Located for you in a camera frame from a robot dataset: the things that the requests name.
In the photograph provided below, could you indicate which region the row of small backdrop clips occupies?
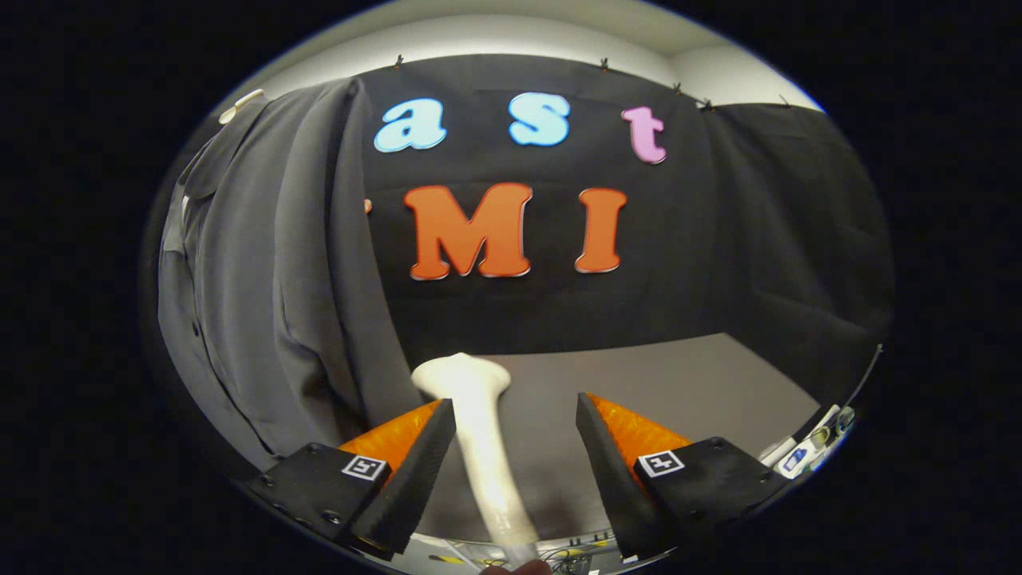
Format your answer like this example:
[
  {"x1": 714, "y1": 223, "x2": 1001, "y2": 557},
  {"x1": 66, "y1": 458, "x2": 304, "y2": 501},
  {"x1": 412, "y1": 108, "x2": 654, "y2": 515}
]
[{"x1": 393, "y1": 54, "x2": 793, "y2": 111}]

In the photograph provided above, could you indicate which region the black backdrop cloth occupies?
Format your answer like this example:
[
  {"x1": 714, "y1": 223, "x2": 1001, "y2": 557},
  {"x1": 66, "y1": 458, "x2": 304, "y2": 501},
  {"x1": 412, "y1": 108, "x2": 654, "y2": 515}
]
[{"x1": 351, "y1": 53, "x2": 897, "y2": 408}]

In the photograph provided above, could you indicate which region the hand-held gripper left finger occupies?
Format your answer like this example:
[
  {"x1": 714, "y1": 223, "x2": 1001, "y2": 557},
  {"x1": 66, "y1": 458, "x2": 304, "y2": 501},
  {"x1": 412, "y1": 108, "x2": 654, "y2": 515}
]
[{"x1": 246, "y1": 398, "x2": 458, "y2": 561}]

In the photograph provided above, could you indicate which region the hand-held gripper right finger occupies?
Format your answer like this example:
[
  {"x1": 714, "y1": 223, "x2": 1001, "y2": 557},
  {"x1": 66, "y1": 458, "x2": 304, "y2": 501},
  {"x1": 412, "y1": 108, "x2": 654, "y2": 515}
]
[{"x1": 575, "y1": 391, "x2": 791, "y2": 561}]

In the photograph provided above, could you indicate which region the white clothes hanger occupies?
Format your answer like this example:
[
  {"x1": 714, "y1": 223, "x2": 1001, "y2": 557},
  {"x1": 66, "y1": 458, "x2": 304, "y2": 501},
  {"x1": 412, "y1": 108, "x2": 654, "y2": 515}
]
[{"x1": 218, "y1": 88, "x2": 266, "y2": 125}]

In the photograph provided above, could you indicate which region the dark grey button shirt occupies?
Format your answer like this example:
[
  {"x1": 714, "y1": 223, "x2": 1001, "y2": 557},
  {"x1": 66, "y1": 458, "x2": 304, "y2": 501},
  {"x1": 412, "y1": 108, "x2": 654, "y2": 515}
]
[{"x1": 157, "y1": 77, "x2": 424, "y2": 472}]

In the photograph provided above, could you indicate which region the white garment steamer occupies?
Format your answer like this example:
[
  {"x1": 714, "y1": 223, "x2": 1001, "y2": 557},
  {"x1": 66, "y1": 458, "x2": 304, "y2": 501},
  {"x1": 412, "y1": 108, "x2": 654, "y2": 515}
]
[{"x1": 411, "y1": 352, "x2": 552, "y2": 569}]

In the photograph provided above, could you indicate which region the clutter of coloured items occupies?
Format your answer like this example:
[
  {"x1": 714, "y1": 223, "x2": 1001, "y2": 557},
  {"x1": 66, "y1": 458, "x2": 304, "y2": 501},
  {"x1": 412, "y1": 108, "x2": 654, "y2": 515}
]
[{"x1": 759, "y1": 403, "x2": 859, "y2": 480}]

